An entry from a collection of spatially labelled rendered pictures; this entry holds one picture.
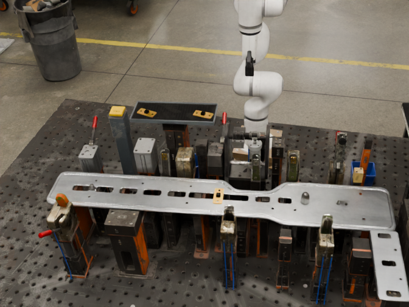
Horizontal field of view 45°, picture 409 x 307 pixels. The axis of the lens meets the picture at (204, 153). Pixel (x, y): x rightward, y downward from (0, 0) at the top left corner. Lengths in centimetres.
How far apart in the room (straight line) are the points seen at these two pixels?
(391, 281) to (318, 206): 39
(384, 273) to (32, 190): 172
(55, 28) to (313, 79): 229
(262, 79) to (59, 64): 278
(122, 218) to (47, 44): 292
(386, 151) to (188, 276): 124
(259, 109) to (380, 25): 329
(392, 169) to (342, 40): 270
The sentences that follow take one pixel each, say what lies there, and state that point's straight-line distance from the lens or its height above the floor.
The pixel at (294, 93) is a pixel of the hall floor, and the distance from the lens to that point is 431.
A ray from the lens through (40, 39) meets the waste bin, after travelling 462.
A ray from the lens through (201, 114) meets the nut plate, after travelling 212.
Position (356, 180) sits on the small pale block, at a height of 102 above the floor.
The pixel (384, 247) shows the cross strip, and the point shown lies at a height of 100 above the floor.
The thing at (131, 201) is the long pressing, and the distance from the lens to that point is 201.
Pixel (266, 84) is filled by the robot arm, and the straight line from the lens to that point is 227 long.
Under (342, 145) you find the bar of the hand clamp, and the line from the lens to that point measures 198.
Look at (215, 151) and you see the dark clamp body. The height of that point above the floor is 108.
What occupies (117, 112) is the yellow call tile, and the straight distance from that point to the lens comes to 222.
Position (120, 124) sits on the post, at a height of 111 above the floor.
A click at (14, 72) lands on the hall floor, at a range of 518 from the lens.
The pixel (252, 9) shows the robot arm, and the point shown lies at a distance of 173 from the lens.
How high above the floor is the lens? 242
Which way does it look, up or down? 41 degrees down
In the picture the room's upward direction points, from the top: 5 degrees counter-clockwise
